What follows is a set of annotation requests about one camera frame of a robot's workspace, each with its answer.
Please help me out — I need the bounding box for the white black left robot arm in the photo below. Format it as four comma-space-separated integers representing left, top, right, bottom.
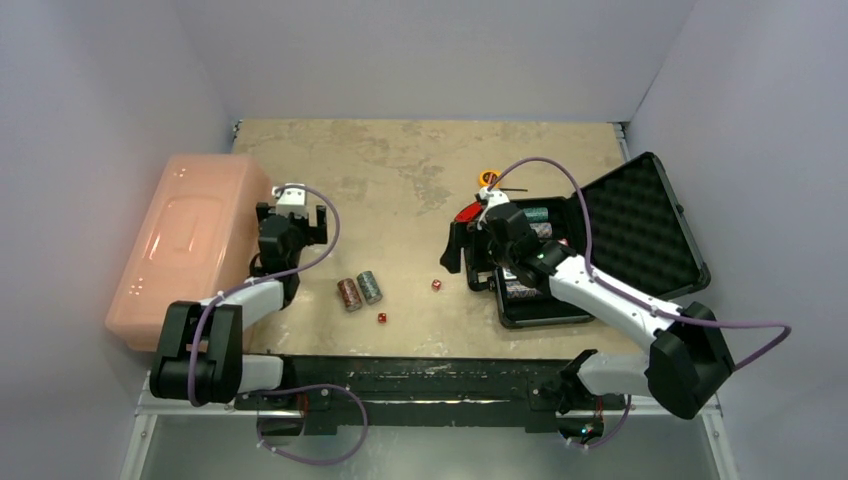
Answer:
149, 203, 338, 409

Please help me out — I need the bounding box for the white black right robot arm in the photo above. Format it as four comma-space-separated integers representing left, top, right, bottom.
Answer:
440, 201, 736, 419

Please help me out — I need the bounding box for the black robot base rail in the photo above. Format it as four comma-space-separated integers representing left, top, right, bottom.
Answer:
135, 354, 664, 439

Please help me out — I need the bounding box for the red black utility knife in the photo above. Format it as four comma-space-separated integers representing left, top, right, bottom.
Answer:
453, 201, 485, 224

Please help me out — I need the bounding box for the orange blue chip stack right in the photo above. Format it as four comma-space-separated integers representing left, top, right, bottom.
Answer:
530, 222, 553, 240

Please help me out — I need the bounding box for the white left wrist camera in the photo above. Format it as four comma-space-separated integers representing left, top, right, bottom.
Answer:
271, 183, 309, 220

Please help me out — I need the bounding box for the pink translucent plastic storage box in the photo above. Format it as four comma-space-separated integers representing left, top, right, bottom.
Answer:
105, 154, 271, 352

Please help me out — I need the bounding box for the grey blue poker chip stack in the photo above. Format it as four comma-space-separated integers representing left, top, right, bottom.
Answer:
356, 270, 383, 305

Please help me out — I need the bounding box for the red brown poker chip stack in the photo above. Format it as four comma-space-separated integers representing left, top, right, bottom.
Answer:
337, 278, 363, 312

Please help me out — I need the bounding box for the green chip stack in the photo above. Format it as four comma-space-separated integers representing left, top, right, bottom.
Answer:
522, 207, 550, 223

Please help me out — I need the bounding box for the orange purple chip stack front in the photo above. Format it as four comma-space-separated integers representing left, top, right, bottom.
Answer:
505, 281, 542, 300

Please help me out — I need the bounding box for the yellow tape measure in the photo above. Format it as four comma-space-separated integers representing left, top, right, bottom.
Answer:
478, 170, 528, 193

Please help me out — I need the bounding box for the black poker set case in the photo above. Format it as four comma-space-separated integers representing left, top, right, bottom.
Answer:
461, 152, 711, 329

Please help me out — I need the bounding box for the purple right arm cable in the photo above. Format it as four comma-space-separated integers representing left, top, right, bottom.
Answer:
490, 156, 793, 452

